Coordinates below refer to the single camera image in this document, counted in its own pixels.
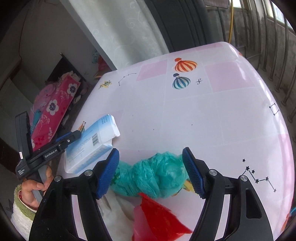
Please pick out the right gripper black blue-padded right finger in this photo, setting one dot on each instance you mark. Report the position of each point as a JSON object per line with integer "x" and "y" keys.
{"x": 246, "y": 219}

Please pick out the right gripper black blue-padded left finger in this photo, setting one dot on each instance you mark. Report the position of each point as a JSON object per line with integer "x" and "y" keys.
{"x": 70, "y": 205}

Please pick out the white cloth glove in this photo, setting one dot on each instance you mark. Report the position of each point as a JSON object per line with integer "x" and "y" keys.
{"x": 117, "y": 214}

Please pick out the blue white medicine box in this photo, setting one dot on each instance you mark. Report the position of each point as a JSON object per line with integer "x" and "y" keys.
{"x": 93, "y": 143}

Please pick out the teal plastic bag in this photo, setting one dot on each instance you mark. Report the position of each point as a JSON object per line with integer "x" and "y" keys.
{"x": 160, "y": 176}

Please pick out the person's left hand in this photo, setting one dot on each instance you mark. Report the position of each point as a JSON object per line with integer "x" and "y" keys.
{"x": 28, "y": 186}

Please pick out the pink floral bag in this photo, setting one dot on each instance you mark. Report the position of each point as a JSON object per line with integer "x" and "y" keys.
{"x": 49, "y": 108}

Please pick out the red plastic sheet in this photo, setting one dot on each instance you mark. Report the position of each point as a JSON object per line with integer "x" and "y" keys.
{"x": 153, "y": 221}

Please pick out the pink patterned tablecloth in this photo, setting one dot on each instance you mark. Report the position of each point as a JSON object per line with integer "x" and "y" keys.
{"x": 211, "y": 100}

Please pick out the metal window railing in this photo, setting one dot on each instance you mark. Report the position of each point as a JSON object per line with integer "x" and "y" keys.
{"x": 266, "y": 39}

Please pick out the yellow broom handle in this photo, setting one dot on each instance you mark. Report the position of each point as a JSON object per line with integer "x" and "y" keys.
{"x": 231, "y": 21}

